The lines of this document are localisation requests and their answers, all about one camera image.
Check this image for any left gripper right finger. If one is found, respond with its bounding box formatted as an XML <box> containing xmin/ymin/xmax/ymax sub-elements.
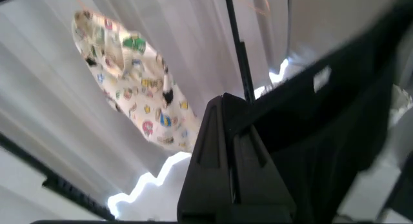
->
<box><xmin>232</xmin><ymin>125</ymin><xmax>297</xmax><ymax>222</ymax></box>

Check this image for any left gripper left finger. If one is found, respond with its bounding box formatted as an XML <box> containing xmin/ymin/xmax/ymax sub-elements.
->
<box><xmin>176</xmin><ymin>94</ymin><xmax>233</xmax><ymax>222</ymax></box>

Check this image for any black garment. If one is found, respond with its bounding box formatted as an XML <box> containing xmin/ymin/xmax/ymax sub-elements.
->
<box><xmin>222</xmin><ymin>0</ymin><xmax>413</xmax><ymax>224</ymax></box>

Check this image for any cream printed garment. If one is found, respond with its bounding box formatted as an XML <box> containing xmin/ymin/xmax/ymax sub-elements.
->
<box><xmin>71</xmin><ymin>9</ymin><xmax>203</xmax><ymax>154</ymax></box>

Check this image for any pink clothes hanger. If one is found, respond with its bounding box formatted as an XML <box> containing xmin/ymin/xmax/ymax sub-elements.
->
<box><xmin>248</xmin><ymin>0</ymin><xmax>271</xmax><ymax>17</ymax></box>

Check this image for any white curtain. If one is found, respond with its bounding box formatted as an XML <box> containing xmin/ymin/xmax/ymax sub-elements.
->
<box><xmin>0</xmin><ymin>0</ymin><xmax>291</xmax><ymax>223</ymax></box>

